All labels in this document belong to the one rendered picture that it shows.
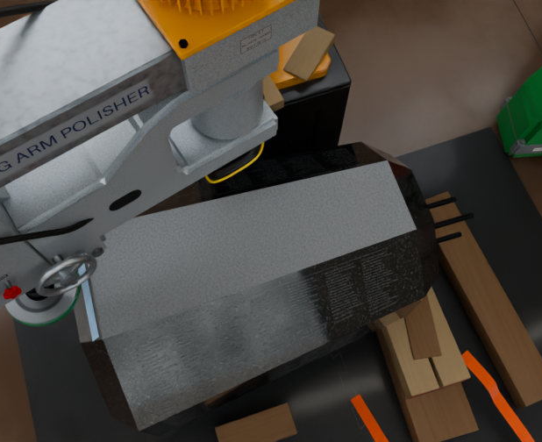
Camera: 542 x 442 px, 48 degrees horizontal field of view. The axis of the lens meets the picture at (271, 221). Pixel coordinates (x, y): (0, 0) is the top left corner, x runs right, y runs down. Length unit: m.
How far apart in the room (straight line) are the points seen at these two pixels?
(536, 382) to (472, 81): 1.52
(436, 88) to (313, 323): 1.71
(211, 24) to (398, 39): 2.36
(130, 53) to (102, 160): 0.30
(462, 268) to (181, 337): 1.36
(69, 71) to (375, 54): 2.38
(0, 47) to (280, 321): 1.13
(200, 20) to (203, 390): 1.21
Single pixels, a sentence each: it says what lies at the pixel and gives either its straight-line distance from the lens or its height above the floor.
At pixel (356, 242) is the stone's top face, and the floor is 0.87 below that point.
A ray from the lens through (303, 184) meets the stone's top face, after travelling 1.93.
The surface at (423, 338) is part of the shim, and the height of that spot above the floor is 0.24.
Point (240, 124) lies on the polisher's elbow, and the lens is 1.47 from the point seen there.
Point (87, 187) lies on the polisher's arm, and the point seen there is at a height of 1.44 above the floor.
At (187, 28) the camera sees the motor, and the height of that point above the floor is 1.76.
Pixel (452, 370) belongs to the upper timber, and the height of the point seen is 0.23.
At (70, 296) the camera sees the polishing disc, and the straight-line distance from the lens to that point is 1.83.
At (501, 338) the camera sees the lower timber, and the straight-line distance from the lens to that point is 2.71.
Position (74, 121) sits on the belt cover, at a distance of 1.12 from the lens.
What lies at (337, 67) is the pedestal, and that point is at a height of 0.74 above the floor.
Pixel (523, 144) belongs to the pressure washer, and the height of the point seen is 0.15.
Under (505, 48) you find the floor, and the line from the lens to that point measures 3.52.
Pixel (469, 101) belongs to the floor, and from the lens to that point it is 3.27.
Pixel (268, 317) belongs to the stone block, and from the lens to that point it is 1.87.
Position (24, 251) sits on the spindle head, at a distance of 1.42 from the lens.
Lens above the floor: 2.61
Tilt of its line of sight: 68 degrees down
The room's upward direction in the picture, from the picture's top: straight up
